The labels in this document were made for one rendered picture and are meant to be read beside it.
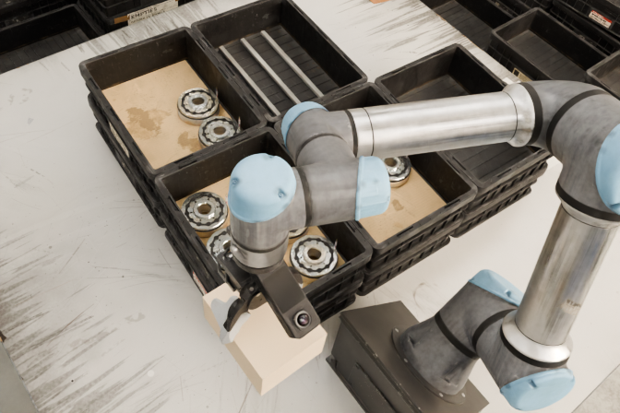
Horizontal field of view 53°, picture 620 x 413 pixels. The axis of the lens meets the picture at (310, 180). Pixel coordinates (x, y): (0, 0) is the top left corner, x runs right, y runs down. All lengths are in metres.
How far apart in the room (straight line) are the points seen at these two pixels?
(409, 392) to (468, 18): 2.11
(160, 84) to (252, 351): 0.91
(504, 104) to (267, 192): 0.41
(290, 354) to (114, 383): 0.54
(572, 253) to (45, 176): 1.25
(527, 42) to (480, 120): 1.88
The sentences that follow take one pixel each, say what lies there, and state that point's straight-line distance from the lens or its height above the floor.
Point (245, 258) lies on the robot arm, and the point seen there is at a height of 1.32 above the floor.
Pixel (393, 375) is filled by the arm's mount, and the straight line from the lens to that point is 1.16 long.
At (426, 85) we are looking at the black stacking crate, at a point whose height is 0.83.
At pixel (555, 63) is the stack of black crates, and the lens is 2.74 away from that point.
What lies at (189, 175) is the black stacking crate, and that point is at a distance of 1.40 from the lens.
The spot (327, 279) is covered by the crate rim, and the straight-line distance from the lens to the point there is 1.25.
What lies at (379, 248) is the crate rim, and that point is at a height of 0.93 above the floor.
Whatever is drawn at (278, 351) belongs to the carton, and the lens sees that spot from 0.96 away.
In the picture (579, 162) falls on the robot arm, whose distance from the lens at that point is 0.91.
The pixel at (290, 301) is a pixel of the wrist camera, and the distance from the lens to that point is 0.85.
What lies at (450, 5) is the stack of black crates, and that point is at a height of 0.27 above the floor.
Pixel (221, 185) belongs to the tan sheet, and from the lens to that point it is 1.46.
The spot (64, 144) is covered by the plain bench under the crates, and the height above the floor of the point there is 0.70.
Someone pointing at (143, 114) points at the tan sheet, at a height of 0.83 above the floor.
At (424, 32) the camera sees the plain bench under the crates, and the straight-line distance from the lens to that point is 2.14.
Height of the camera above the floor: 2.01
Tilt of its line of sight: 53 degrees down
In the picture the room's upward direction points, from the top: 9 degrees clockwise
